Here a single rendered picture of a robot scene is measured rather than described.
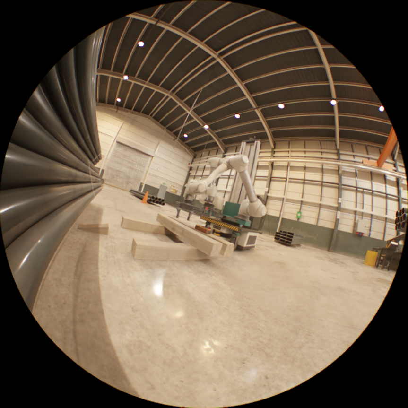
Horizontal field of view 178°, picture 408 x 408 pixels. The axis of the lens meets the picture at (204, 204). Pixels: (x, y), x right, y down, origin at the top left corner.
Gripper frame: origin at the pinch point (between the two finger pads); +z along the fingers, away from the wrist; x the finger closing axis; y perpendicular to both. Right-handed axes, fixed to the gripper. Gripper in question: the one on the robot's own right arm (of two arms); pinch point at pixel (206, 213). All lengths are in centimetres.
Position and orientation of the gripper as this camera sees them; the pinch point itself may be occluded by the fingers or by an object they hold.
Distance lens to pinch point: 170.8
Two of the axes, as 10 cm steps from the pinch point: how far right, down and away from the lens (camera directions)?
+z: -2.8, 9.6, -0.5
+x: -7.0, -1.7, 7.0
